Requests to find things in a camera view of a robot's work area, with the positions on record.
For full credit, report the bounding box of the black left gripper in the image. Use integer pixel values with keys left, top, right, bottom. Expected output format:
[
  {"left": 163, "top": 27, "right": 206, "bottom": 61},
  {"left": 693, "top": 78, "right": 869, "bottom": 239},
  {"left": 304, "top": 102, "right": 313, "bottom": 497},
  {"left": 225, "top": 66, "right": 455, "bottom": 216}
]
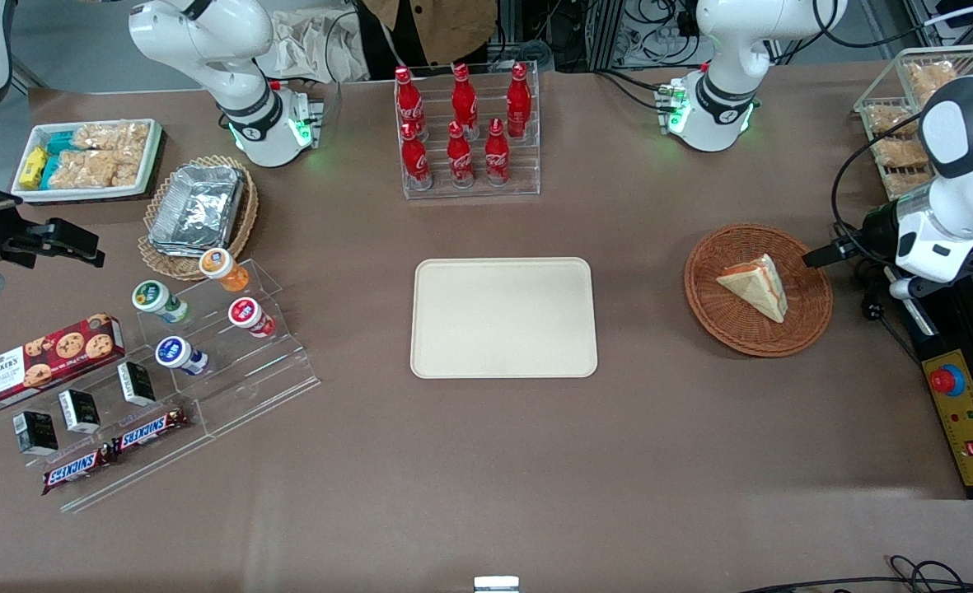
[{"left": 802, "top": 204, "right": 905, "bottom": 269}]

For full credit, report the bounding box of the triangular sandwich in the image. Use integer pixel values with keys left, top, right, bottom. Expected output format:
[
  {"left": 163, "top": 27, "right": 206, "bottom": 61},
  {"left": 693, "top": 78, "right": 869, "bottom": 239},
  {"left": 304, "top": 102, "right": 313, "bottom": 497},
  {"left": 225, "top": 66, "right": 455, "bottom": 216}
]
[{"left": 715, "top": 253, "right": 789, "bottom": 324}]

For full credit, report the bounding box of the light tan wicker basket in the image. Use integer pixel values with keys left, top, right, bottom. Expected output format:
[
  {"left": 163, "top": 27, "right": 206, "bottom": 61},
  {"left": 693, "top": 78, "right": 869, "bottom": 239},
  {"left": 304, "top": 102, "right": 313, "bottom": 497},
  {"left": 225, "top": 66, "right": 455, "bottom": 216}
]
[{"left": 138, "top": 155, "right": 260, "bottom": 282}]

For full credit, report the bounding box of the brown round wicker basket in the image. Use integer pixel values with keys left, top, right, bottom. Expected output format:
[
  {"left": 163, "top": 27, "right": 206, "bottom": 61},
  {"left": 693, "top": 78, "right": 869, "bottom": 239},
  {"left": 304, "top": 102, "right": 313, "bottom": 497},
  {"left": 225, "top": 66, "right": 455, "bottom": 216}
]
[{"left": 684, "top": 223, "right": 835, "bottom": 358}]

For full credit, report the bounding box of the white rectangular snack tray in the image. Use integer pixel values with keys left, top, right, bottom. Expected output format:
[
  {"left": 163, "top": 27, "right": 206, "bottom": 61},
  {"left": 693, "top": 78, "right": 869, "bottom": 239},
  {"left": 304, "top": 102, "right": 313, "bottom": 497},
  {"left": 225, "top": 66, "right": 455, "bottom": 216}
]
[{"left": 11, "top": 118, "right": 164, "bottom": 203}]

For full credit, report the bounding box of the cream rectangular serving tray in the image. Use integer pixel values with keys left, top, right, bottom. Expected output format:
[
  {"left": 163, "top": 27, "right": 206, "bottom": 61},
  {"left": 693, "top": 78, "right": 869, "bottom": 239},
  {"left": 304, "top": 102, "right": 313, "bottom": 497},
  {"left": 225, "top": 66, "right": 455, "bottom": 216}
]
[{"left": 410, "top": 257, "right": 599, "bottom": 380}]

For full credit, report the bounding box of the yellow snack packet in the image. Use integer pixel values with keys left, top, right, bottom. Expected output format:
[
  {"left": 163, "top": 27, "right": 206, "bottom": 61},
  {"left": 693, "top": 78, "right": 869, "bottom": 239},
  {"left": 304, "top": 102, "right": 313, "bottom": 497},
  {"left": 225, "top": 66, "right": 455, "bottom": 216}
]
[{"left": 21, "top": 147, "right": 49, "bottom": 189}]

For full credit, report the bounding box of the clear rice cracker bag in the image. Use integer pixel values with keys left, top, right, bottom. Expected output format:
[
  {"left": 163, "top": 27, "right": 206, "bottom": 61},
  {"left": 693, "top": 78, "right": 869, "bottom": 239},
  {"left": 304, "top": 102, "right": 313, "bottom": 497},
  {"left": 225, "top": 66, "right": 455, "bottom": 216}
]
[
  {"left": 905, "top": 62, "right": 961, "bottom": 104},
  {"left": 875, "top": 136, "right": 932, "bottom": 170},
  {"left": 868, "top": 103, "right": 919, "bottom": 137},
  {"left": 48, "top": 150, "right": 141, "bottom": 189},
  {"left": 886, "top": 169, "right": 936, "bottom": 198},
  {"left": 73, "top": 122, "right": 151, "bottom": 153}
]

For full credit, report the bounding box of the green lid gum jar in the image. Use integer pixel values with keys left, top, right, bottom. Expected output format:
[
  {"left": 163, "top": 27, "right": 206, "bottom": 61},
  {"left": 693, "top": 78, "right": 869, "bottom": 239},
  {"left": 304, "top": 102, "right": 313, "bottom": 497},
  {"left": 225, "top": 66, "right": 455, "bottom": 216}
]
[{"left": 132, "top": 280, "right": 190, "bottom": 325}]

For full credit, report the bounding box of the red Walkers cookie box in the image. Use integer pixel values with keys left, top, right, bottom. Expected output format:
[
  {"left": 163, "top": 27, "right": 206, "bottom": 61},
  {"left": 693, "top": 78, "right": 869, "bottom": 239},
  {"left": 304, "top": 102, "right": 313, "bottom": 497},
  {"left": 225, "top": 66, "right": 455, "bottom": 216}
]
[{"left": 0, "top": 313, "right": 126, "bottom": 414}]

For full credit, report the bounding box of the black equipment platform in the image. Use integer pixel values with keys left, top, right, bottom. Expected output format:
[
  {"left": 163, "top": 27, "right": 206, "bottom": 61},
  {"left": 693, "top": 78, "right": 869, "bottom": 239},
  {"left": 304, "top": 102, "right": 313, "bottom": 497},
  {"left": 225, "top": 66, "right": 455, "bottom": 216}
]
[{"left": 898, "top": 247, "right": 973, "bottom": 501}]

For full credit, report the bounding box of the foil container stack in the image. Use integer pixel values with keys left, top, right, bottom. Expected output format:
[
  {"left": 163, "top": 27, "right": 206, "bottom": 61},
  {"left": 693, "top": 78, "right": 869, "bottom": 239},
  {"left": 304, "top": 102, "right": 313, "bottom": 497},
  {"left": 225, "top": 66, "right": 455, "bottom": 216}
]
[{"left": 148, "top": 165, "right": 246, "bottom": 256}]

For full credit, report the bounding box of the small black box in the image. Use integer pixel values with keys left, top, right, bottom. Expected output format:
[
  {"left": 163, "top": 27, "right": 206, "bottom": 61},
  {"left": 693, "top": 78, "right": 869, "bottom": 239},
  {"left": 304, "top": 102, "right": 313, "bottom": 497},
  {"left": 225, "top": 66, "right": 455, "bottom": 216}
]
[
  {"left": 13, "top": 410, "right": 59, "bottom": 456},
  {"left": 117, "top": 361, "right": 157, "bottom": 407},
  {"left": 58, "top": 389, "right": 101, "bottom": 435}
]

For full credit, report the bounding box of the blue lid gum jar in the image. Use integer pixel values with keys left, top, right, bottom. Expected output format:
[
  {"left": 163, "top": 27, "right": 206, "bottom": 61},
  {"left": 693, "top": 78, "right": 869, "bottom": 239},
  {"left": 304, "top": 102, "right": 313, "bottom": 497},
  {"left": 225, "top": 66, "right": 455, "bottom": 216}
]
[{"left": 155, "top": 336, "right": 209, "bottom": 377}]

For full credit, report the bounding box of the orange lid gum jar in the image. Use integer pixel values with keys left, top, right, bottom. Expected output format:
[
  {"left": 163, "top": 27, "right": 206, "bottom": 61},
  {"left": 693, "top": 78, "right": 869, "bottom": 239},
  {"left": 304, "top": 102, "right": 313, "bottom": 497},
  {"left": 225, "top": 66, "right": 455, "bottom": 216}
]
[{"left": 199, "top": 248, "right": 250, "bottom": 293}]

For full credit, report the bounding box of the red lid gum jar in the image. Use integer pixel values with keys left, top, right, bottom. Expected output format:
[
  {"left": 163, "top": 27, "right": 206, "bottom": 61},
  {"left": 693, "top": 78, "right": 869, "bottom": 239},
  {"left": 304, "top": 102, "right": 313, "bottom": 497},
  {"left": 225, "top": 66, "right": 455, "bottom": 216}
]
[{"left": 228, "top": 297, "right": 276, "bottom": 339}]

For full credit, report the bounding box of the Snickers chocolate bar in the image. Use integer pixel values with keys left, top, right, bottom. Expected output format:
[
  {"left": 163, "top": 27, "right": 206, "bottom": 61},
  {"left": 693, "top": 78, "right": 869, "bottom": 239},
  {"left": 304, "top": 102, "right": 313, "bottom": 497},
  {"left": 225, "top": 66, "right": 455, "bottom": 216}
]
[
  {"left": 41, "top": 445, "right": 118, "bottom": 496},
  {"left": 111, "top": 406, "right": 190, "bottom": 455}
]

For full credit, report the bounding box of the yellow emergency stop control box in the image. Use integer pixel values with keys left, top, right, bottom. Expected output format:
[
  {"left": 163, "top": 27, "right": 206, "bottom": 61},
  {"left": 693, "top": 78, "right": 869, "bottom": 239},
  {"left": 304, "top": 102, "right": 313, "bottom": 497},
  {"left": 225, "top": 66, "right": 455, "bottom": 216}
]
[{"left": 921, "top": 350, "right": 973, "bottom": 488}]

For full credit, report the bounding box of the clear acrylic stepped stand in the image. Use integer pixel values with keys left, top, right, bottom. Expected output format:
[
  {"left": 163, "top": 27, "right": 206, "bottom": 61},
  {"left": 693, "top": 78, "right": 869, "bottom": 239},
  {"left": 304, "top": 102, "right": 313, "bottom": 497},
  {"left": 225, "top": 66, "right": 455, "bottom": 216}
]
[
  {"left": 0, "top": 346, "right": 211, "bottom": 513},
  {"left": 134, "top": 259, "right": 322, "bottom": 439}
]

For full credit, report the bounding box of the beige crumpled cloth bag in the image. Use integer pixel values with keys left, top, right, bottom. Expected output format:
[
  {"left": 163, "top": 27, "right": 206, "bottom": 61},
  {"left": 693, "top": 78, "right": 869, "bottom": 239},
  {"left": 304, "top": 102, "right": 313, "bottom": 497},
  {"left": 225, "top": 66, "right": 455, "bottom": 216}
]
[{"left": 260, "top": 8, "right": 372, "bottom": 83}]

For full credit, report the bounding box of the red cola bottle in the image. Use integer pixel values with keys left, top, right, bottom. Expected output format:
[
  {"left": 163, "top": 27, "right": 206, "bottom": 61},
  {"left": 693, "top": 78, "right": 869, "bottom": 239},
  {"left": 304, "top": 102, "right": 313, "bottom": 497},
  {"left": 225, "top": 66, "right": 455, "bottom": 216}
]
[
  {"left": 394, "top": 66, "right": 427, "bottom": 137},
  {"left": 447, "top": 121, "right": 475, "bottom": 189},
  {"left": 451, "top": 62, "right": 479, "bottom": 137},
  {"left": 484, "top": 118, "right": 511, "bottom": 186},
  {"left": 506, "top": 62, "right": 532, "bottom": 139},
  {"left": 400, "top": 121, "right": 433, "bottom": 190}
]

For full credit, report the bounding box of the clear acrylic bottle rack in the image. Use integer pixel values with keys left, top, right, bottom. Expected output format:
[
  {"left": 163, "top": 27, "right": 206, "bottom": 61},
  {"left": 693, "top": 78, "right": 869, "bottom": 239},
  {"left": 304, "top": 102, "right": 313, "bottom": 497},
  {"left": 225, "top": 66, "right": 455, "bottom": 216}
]
[{"left": 394, "top": 62, "right": 541, "bottom": 201}]

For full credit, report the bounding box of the person in brown jacket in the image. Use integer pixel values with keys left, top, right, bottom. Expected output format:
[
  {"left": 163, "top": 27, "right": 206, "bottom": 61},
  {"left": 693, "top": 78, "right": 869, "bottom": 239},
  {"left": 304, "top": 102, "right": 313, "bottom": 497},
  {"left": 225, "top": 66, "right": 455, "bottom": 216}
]
[{"left": 361, "top": 0, "right": 499, "bottom": 67}]

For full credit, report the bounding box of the black cable with plug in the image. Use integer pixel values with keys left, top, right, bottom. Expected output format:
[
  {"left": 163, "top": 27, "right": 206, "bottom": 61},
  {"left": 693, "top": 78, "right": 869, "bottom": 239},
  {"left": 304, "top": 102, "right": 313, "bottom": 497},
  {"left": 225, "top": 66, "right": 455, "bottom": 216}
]
[{"left": 853, "top": 264, "right": 924, "bottom": 363}]

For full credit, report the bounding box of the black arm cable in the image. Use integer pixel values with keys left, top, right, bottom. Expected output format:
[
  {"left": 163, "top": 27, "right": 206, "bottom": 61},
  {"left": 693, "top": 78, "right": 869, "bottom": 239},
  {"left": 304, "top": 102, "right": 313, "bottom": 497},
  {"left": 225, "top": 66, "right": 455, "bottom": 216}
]
[{"left": 830, "top": 111, "right": 924, "bottom": 248}]

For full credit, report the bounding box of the black base cable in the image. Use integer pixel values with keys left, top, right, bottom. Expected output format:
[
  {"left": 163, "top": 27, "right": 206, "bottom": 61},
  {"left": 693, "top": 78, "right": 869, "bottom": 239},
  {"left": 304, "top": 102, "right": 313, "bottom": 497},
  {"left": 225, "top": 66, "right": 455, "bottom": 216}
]
[{"left": 597, "top": 70, "right": 668, "bottom": 112}]

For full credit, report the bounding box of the aluminium profile frame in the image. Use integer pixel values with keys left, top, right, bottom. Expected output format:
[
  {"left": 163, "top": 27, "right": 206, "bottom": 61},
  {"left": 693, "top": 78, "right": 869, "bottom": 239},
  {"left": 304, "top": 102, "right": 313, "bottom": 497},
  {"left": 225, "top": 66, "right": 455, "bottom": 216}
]
[{"left": 589, "top": 0, "right": 625, "bottom": 71}]

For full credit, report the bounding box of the black looped cable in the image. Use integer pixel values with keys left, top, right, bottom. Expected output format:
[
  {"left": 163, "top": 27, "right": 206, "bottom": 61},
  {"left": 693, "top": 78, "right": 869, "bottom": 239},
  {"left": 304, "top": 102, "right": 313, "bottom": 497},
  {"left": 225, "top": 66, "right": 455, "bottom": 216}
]
[{"left": 737, "top": 556, "right": 973, "bottom": 593}]

